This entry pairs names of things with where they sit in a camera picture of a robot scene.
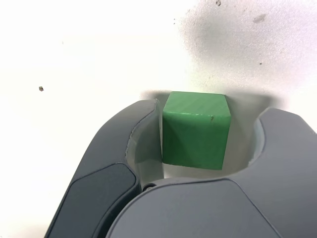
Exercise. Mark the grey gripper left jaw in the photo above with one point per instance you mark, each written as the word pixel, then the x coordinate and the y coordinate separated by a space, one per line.
pixel 99 173

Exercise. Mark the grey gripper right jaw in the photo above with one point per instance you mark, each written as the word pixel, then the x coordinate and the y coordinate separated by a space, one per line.
pixel 223 210

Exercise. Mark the green cube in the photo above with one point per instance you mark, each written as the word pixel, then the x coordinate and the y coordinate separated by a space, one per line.
pixel 195 141

